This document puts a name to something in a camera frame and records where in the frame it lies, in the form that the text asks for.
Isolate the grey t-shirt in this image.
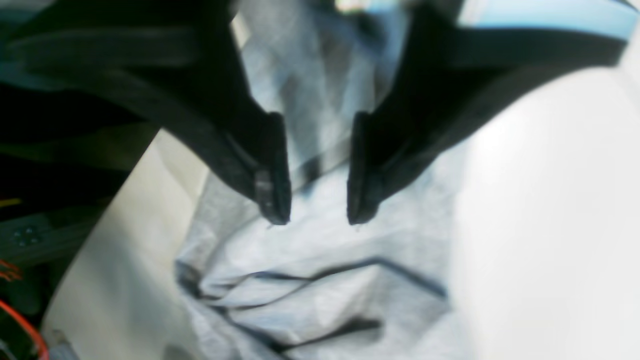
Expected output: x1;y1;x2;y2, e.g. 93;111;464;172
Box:
174;0;476;360

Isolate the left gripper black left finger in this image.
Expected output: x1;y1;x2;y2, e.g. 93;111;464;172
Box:
7;0;292;226

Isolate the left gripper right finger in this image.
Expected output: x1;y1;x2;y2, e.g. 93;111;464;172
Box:
347;0;628;225

